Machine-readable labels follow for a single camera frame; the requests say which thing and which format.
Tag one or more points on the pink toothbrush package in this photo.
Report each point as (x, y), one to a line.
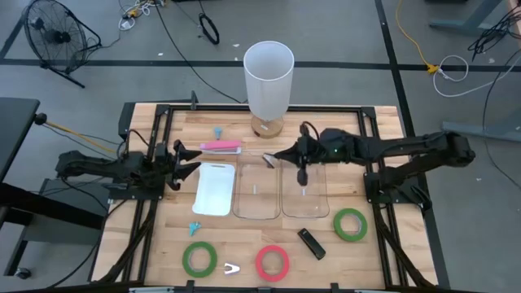
(220, 145)

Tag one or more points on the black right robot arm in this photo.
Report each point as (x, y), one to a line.
(407, 146)

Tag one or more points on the black floor fan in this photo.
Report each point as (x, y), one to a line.
(55, 36)

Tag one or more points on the small white clip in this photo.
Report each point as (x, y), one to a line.
(233, 268)

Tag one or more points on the white plastic bin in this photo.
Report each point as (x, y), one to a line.
(213, 191)

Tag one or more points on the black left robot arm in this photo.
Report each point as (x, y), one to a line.
(102, 167)

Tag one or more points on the black caster wheel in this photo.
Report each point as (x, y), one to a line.
(22, 273)

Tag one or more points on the pink tape roll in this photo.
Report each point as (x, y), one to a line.
(260, 264)

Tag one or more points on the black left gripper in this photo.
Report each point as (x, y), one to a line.
(166, 163)

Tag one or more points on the white shade table lamp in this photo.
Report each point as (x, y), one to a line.
(268, 81)

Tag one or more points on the white power adapter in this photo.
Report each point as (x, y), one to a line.
(126, 23)

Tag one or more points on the black aluminium table frame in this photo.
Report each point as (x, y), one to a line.
(228, 108)

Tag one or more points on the green tape roll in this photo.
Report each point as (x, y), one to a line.
(187, 260)
(338, 226)

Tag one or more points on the black desk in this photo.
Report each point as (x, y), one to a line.
(16, 130)

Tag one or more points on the grey desk foot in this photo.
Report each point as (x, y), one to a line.
(468, 24)
(480, 131)

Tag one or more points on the clear plastic bin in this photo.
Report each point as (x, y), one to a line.
(313, 203)
(244, 191)

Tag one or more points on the grey box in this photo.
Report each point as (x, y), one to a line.
(65, 228)

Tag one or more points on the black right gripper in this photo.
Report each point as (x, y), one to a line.
(315, 148)

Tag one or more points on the black stapler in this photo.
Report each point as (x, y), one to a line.
(311, 243)

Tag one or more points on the teal staple remover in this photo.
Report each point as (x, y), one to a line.
(194, 228)

